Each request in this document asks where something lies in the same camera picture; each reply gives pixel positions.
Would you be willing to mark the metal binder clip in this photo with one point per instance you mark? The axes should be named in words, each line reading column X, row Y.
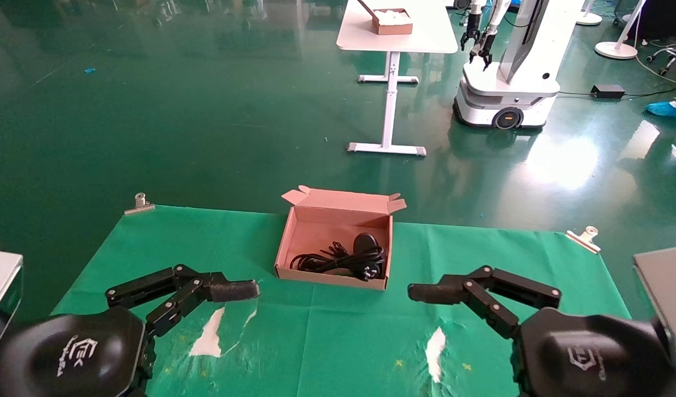
column 139, row 205
column 584, row 238

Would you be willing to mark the blue shoe cover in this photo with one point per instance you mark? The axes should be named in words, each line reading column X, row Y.
column 666, row 109

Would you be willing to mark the green table cloth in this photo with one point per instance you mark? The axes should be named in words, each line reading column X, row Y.
column 327, row 342

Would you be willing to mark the black floor power brick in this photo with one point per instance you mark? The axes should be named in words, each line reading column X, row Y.
column 608, row 91

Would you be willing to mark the open brown cardboard box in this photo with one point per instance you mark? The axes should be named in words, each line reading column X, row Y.
column 316, row 226

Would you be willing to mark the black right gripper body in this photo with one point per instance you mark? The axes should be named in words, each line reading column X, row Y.
column 591, row 358

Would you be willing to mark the white table with legs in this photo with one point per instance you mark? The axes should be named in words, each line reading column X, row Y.
column 393, row 36

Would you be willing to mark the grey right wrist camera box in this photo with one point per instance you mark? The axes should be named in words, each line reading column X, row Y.
column 669, row 298

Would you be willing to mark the small brown box with lid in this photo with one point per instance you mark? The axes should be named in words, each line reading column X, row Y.
column 396, row 26

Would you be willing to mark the white wheeled background robot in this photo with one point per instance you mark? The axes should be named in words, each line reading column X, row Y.
column 511, row 82

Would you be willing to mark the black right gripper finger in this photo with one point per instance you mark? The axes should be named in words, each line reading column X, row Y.
column 528, row 289
column 495, row 314

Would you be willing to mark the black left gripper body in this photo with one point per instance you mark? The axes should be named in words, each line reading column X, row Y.
column 68, row 353

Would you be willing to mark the white round stand base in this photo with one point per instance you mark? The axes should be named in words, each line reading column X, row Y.
column 615, row 51
column 590, row 19

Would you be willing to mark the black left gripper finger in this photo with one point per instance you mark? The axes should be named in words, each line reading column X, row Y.
column 142, row 284
column 170, row 311

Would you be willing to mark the office chair wheel base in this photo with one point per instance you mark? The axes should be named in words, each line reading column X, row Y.
column 671, row 58

